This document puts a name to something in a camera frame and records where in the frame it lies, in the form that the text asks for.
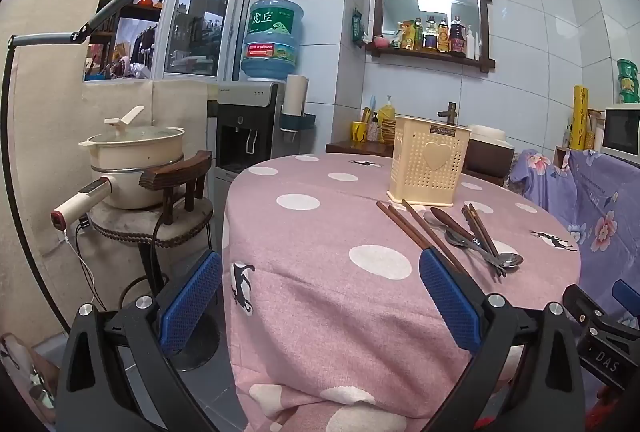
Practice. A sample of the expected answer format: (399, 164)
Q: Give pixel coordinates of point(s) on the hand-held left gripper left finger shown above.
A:
(192, 302)

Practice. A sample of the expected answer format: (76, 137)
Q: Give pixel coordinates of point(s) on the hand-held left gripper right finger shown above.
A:
(450, 307)

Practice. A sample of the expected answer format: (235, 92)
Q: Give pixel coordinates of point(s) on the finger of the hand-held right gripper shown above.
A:
(629, 294)

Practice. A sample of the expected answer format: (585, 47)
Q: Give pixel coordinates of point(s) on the dark wooden chopstick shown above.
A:
(479, 222)
(472, 227)
(425, 239)
(400, 224)
(425, 222)

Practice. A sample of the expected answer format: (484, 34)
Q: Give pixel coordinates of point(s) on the cream plastic utensil holder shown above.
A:
(430, 161)

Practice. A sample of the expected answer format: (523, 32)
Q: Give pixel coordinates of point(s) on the dark wooden stool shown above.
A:
(175, 217)

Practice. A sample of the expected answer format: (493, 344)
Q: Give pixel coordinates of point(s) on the purple floral cloth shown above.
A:
(585, 197)

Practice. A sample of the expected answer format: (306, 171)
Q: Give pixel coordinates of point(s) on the pink polka-dot tablecloth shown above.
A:
(320, 282)

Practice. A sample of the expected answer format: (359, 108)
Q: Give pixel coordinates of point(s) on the cream electric cooking pot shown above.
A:
(135, 161)

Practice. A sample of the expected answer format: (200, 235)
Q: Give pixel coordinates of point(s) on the white lidded brown container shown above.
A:
(492, 151)

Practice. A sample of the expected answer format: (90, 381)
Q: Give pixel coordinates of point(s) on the white microwave oven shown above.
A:
(622, 131)

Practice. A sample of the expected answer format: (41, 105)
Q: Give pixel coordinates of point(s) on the grey water dispenser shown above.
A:
(245, 126)

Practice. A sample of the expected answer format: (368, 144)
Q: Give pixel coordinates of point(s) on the yellow tall box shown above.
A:
(580, 116)

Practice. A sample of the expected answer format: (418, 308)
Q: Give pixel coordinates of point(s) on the wooden washstand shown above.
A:
(355, 147)

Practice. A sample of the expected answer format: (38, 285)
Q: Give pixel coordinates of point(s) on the bronze faucet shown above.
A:
(449, 111)

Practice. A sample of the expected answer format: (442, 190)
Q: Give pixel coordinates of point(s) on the yellow dish soap bottle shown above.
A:
(386, 121)

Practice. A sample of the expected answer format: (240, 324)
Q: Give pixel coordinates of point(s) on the yellow cup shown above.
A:
(359, 131)

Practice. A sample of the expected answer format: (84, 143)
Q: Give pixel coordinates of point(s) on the stack of green cups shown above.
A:
(628, 81)

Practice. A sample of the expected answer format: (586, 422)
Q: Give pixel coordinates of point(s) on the white paper cup holder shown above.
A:
(295, 101)

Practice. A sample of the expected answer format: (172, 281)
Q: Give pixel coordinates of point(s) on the beige cloth cover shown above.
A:
(45, 121)

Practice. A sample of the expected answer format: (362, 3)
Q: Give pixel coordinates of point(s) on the wooden framed mirror shelf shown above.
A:
(430, 56)

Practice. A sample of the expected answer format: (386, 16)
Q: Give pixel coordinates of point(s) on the white slim bottle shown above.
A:
(471, 44)

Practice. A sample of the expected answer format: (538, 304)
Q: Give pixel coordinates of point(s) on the yellow label bottle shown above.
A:
(443, 36)

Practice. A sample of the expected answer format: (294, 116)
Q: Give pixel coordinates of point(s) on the dark sauce bottle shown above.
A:
(457, 36)

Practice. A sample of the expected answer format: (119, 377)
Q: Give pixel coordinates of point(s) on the purple label bottle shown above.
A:
(431, 35)

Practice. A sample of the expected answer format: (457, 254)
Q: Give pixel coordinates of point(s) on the pink round ornament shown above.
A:
(382, 42)

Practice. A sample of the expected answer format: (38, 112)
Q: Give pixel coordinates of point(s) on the yellow snack packet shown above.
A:
(406, 36)

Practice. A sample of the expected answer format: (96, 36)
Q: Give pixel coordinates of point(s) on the blue water jug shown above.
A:
(272, 36)

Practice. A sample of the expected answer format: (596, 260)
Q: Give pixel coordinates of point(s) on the cluttered dark shelf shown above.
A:
(132, 26)

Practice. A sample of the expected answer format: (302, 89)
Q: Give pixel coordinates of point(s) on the white framed sliding window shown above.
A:
(205, 16)

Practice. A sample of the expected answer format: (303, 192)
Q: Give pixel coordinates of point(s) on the green hanging packet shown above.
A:
(357, 29)

